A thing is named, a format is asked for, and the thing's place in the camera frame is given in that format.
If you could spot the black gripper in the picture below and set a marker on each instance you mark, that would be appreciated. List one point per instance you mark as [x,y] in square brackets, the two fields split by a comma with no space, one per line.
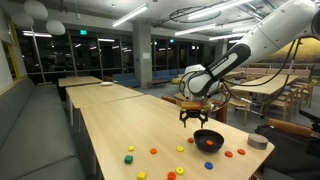
[194,114]

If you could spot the orange wooden disc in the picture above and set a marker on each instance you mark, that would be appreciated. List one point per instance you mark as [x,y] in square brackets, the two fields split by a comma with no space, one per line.
[190,140]
[153,151]
[209,142]
[171,176]
[228,154]
[241,151]

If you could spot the yellow wooden disc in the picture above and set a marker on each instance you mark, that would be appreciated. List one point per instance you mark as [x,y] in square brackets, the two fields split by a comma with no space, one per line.
[178,149]

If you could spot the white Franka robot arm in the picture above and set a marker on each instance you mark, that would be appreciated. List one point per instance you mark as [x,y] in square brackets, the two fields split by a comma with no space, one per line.
[273,30]

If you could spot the black bowl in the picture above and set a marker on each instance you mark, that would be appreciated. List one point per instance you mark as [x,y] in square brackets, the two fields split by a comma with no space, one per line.
[200,146]

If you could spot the yellow pouf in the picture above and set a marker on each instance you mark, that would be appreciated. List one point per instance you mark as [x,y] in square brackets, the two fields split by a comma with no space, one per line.
[176,80]

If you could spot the low wooden coffee table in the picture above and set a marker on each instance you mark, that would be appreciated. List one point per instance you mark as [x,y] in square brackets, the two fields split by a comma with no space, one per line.
[158,82]

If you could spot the blue wooden disc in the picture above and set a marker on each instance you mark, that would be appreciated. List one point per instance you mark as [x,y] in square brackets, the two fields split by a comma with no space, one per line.
[207,165]

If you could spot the gray tape roll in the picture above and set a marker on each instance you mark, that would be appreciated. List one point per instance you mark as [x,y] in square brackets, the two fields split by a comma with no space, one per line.
[257,141]

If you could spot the yellow wooden cube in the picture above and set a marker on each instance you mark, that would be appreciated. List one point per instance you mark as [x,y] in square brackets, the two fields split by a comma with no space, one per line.
[141,175]
[131,148]

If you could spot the wooden dining table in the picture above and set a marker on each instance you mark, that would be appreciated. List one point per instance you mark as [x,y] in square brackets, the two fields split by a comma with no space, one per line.
[266,85]

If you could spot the concrete column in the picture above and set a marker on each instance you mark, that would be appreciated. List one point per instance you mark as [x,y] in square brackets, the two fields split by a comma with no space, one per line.
[142,56]

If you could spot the ceiling light strip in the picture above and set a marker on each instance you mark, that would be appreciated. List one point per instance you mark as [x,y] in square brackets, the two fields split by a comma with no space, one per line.
[216,8]
[226,36]
[130,15]
[195,29]
[36,34]

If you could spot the white flat object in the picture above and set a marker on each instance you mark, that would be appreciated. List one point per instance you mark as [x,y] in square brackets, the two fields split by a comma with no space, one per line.
[106,83]

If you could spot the brown leather cushion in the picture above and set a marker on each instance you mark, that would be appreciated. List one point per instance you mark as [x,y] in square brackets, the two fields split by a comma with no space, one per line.
[289,127]

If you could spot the long wooden table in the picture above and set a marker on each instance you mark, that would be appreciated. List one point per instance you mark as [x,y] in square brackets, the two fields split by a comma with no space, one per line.
[100,95]

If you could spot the short wooden table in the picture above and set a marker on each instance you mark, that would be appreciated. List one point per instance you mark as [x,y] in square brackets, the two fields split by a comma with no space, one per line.
[79,81]

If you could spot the green exit sign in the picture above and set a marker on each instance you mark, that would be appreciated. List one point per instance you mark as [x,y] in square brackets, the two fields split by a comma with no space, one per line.
[83,32]

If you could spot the gray upholstered bench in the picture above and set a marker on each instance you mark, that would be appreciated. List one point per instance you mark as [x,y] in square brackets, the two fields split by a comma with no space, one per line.
[33,133]

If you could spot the white round pendant lamp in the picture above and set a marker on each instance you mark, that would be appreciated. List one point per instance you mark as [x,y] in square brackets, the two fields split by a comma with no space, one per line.
[20,19]
[35,9]
[55,27]

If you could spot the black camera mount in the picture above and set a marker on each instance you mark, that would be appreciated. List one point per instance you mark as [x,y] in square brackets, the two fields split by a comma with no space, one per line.
[310,116]

